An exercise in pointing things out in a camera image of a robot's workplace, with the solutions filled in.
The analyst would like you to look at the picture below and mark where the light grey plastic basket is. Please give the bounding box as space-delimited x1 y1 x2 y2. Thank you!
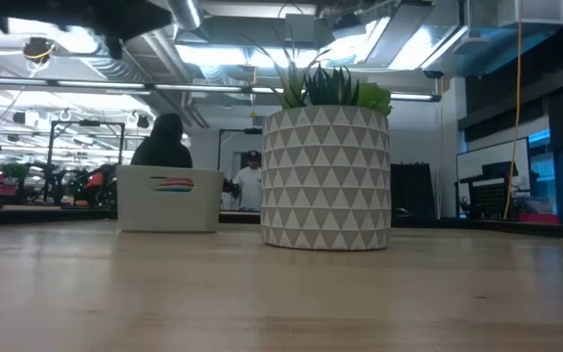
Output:
115 163 226 234

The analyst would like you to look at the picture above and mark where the black robot rig frame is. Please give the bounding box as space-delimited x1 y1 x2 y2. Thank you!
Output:
46 119 126 206

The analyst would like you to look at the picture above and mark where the white ceiling unit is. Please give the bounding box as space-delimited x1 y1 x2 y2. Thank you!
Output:
498 0 563 27

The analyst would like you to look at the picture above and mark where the succulent in triangle-patterned pot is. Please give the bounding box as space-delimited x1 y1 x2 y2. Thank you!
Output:
239 26 394 252

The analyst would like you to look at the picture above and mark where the flat red tray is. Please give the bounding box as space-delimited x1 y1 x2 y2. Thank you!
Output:
514 212 560 225

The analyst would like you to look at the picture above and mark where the green background plant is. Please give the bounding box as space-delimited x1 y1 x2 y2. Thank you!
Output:
0 162 32 183

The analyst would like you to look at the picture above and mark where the black door frame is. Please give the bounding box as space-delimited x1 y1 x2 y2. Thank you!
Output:
217 127 263 172

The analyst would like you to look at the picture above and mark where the black standing panel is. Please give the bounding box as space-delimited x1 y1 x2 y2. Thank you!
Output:
390 162 437 221

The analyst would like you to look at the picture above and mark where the ceiling cable reel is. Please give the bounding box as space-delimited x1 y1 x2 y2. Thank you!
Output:
21 36 58 65

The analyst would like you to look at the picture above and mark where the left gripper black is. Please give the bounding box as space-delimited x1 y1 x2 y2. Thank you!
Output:
83 0 173 60

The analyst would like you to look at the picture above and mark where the white board with black frame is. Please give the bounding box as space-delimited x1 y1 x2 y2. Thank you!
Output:
455 137 531 216

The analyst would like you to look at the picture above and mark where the yellow hanging cable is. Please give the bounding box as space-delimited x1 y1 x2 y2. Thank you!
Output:
502 0 524 220

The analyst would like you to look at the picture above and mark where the person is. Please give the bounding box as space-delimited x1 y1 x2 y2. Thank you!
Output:
129 111 195 169
231 150 264 213

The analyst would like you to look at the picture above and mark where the black pegboard stand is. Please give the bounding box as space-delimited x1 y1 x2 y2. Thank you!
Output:
456 160 522 220

